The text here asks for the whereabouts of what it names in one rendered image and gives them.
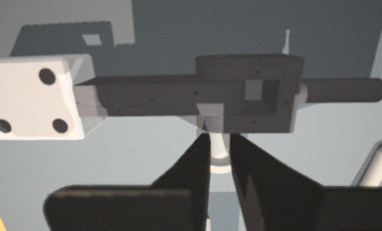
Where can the beige block with four holes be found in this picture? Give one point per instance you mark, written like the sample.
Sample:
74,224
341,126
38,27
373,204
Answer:
37,99

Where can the dark grey flat bar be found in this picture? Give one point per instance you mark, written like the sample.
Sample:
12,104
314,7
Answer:
158,95

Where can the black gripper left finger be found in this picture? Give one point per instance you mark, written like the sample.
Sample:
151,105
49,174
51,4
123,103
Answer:
175,201

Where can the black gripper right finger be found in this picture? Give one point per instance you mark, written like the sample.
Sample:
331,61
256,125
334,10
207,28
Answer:
270,201

